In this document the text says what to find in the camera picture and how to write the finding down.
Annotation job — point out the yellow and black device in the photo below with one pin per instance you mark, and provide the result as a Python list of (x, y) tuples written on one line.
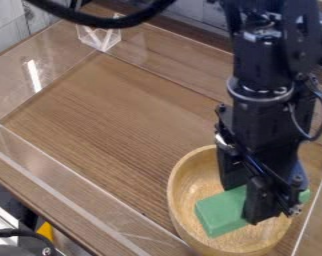
[(46, 235)]

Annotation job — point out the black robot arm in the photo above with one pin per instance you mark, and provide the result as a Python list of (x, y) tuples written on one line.
[(277, 41)]

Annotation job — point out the green rectangular block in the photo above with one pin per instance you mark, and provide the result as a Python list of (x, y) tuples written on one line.
[(220, 210)]

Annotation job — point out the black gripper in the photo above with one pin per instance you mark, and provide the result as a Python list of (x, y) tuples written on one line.
[(260, 133)]

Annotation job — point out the brown wooden bowl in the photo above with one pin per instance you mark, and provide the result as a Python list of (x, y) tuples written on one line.
[(193, 177)]

